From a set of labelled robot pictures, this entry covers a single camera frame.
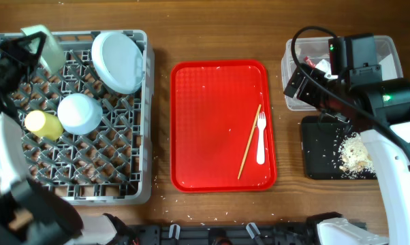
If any red snack wrapper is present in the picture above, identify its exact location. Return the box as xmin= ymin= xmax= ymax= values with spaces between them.
xmin=304 ymin=56 xmax=316 ymax=68

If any white napkin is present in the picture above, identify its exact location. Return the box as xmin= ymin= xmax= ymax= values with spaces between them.
xmin=315 ymin=59 xmax=332 ymax=74

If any green bowl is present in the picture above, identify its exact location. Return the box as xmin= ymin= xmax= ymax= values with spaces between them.
xmin=21 ymin=24 xmax=66 ymax=75

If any wooden chopstick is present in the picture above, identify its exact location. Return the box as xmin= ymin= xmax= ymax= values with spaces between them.
xmin=237 ymin=104 xmax=262 ymax=180

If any yellow plastic cup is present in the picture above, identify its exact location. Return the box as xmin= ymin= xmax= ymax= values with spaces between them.
xmin=24 ymin=110 xmax=63 ymax=141

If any light blue small bowl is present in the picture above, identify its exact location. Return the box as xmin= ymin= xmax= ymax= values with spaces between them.
xmin=57 ymin=93 xmax=103 ymax=135

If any white plastic fork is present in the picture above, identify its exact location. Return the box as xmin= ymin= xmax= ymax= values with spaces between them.
xmin=256 ymin=112 xmax=266 ymax=165

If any light blue plate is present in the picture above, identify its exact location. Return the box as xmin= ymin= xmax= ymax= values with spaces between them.
xmin=91 ymin=31 xmax=144 ymax=95

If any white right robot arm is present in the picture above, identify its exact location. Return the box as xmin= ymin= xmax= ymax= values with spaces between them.
xmin=284 ymin=31 xmax=410 ymax=244

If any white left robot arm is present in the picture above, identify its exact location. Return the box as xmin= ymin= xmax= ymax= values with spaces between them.
xmin=0 ymin=30 xmax=84 ymax=244

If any black waste tray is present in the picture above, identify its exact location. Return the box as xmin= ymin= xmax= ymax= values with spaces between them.
xmin=300 ymin=116 xmax=377 ymax=180

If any grey dishwasher rack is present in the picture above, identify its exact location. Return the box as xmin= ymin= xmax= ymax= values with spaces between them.
xmin=0 ymin=30 xmax=155 ymax=205

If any rice food scraps pile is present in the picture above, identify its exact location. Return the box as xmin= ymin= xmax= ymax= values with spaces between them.
xmin=334 ymin=133 xmax=377 ymax=180

